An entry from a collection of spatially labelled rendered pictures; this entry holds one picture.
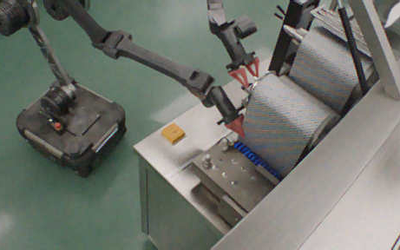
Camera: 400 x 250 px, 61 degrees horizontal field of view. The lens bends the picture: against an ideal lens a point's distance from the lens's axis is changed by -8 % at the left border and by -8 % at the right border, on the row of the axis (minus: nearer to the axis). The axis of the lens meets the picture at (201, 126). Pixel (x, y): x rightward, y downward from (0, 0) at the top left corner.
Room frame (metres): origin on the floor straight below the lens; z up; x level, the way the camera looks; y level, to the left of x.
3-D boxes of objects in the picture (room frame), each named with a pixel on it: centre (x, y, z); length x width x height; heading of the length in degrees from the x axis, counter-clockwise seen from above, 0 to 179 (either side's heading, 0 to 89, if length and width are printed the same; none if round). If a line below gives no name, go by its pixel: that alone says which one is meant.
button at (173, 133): (0.92, 0.11, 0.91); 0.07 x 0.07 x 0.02; 53
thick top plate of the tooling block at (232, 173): (0.66, -0.20, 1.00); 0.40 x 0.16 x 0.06; 53
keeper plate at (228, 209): (0.58, -0.15, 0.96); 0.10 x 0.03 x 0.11; 53
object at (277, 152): (0.78, -0.23, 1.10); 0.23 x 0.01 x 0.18; 53
